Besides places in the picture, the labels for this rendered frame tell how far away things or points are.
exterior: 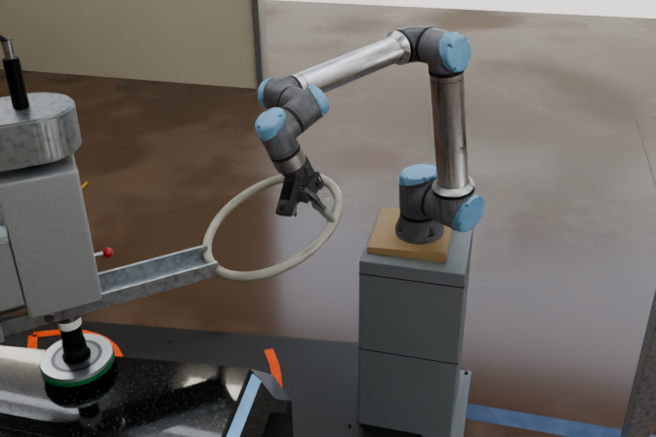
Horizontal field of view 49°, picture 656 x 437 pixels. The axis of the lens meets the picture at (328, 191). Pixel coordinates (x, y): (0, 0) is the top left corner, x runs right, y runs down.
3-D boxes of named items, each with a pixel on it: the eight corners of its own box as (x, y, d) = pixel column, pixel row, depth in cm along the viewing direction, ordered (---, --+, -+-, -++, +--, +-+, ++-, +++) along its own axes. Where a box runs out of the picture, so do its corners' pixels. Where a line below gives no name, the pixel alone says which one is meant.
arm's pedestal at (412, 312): (367, 356, 353) (369, 203, 314) (471, 373, 342) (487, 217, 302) (343, 431, 311) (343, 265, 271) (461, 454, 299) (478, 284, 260)
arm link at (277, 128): (292, 108, 192) (264, 130, 189) (308, 144, 199) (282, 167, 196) (271, 101, 199) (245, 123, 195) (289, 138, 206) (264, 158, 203)
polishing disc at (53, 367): (65, 393, 210) (64, 389, 209) (27, 361, 222) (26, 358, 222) (127, 355, 224) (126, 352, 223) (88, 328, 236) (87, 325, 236)
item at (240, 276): (232, 309, 210) (228, 303, 208) (187, 232, 249) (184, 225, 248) (371, 218, 218) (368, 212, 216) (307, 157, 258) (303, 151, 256)
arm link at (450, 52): (452, 207, 277) (440, 19, 237) (488, 223, 265) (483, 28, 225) (425, 225, 270) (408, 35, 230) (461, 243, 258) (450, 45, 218)
